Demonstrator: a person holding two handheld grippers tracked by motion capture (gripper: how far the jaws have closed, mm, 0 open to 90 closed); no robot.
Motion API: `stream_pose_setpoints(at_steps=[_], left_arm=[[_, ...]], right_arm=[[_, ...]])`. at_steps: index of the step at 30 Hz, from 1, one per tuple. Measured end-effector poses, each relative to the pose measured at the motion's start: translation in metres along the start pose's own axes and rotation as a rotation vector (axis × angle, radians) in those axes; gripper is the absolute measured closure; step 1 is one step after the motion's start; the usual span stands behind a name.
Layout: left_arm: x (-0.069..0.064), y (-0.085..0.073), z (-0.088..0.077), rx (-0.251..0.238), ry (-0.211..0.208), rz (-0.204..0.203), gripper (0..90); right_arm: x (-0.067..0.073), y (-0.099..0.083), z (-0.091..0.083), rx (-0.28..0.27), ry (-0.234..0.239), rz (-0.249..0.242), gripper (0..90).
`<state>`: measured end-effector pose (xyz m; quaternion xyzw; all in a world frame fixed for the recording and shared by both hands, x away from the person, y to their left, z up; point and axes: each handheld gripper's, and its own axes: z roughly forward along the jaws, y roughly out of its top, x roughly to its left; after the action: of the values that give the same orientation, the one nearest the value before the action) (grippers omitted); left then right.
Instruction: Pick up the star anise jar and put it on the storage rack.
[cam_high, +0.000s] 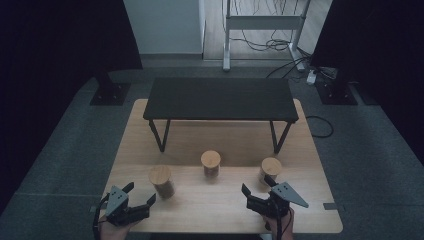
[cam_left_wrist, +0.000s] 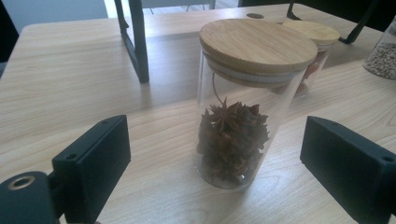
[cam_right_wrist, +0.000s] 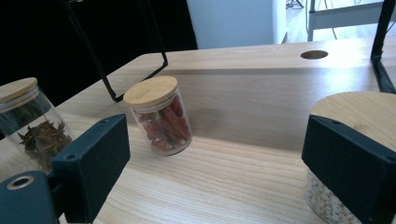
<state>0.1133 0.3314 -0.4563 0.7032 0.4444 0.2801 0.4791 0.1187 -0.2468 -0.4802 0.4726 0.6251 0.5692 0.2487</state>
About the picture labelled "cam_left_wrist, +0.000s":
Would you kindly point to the round dark table grommet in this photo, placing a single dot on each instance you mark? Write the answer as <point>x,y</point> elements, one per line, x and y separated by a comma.
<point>255,15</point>

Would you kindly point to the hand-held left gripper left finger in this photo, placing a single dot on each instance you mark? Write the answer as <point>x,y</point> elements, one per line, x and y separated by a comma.
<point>93,161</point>

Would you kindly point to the glass jar pale peppercorns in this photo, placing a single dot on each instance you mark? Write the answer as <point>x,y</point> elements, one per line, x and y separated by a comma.
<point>384,60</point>

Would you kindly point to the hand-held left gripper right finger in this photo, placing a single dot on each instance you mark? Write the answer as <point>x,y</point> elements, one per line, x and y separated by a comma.
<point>348,165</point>

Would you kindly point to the glass jar red spice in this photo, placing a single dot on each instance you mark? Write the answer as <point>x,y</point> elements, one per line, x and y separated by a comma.
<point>314,31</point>

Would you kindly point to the tall glass jar star anise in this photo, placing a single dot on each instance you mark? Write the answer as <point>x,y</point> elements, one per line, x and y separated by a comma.
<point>232,140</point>

